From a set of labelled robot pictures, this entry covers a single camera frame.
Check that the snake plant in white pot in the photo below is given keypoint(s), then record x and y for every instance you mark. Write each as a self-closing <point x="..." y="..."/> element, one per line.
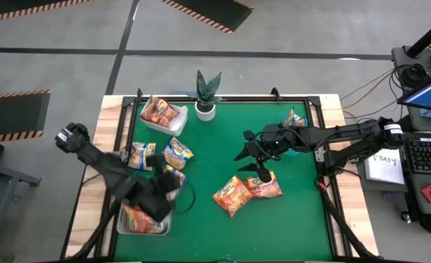
<point x="205" y="114"/>

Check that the green table mat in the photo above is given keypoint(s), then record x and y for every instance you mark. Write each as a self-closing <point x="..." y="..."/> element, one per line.
<point x="219" y="237"/>

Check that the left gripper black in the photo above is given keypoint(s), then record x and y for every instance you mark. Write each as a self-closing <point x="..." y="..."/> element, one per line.
<point x="157" y="201"/>

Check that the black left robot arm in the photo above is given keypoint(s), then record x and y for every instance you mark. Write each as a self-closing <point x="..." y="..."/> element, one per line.
<point x="106" y="168"/>

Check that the pale grey plastic bin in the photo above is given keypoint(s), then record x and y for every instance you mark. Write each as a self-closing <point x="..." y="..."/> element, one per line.
<point x="166" y="232"/>

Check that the grey workstation desk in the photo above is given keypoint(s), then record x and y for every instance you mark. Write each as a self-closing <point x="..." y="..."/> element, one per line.
<point x="416" y="210"/>

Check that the black camera pole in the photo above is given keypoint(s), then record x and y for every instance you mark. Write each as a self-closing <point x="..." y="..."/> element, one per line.
<point x="427" y="36"/>

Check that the blue yellow ramen noodle pack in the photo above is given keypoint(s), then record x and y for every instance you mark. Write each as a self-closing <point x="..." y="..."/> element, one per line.
<point x="182" y="180"/>
<point x="144" y="155"/>
<point x="178" y="153"/>
<point x="291" y="118"/>

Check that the white paper sign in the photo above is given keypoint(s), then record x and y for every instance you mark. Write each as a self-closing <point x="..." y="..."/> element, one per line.
<point x="385" y="168"/>

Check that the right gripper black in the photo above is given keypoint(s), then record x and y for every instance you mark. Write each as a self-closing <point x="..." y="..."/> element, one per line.
<point x="274" y="142"/>

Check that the translucent blue plastic bin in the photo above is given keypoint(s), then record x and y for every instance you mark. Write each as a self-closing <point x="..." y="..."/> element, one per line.
<point x="292" y="152"/>

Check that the black aluminium table frame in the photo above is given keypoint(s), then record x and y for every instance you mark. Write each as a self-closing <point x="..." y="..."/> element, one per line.
<point x="244" y="99"/>

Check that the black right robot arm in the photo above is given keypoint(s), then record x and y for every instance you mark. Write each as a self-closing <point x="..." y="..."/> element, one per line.
<point x="339" y="133"/>

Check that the white plastic bin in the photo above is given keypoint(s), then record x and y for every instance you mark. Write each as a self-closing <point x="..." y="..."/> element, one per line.
<point x="177" y="128"/>

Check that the black hazard-striped floor mat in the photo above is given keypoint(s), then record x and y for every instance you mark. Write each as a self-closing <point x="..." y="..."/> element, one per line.
<point x="215" y="11"/>
<point x="11" y="113"/>
<point x="18" y="7"/>

